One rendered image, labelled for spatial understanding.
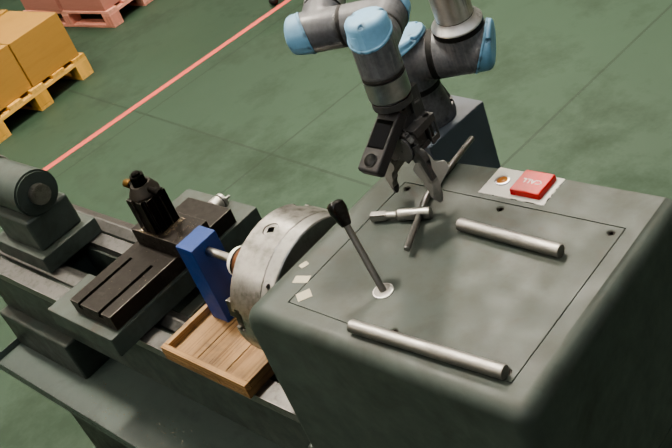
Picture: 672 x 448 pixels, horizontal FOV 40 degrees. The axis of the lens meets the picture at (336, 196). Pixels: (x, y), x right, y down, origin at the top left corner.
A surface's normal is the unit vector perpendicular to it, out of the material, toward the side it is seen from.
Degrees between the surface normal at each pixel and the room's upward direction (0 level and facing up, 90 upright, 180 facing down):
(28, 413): 0
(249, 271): 41
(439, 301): 0
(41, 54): 90
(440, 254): 0
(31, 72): 90
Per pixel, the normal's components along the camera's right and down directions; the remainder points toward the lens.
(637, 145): -0.32, -0.78
